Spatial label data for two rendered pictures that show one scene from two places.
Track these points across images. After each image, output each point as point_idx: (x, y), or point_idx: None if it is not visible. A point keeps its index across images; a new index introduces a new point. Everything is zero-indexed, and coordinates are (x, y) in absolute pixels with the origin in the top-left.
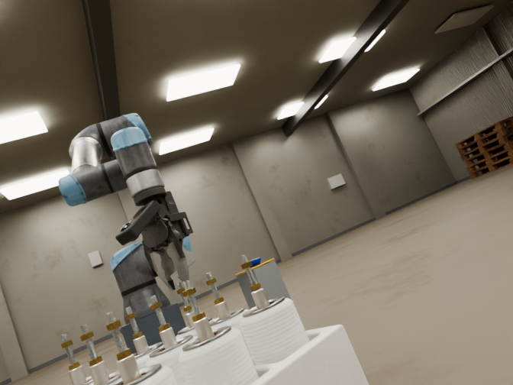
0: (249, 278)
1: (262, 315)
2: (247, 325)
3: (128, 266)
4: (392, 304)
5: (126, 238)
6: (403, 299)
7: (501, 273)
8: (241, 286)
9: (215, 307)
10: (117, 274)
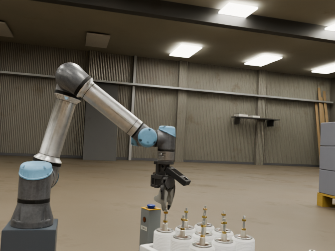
0: (156, 212)
1: (214, 226)
2: (212, 229)
3: (51, 181)
4: (70, 244)
5: (187, 184)
6: (71, 242)
7: (113, 233)
8: (150, 216)
9: (187, 222)
10: (42, 184)
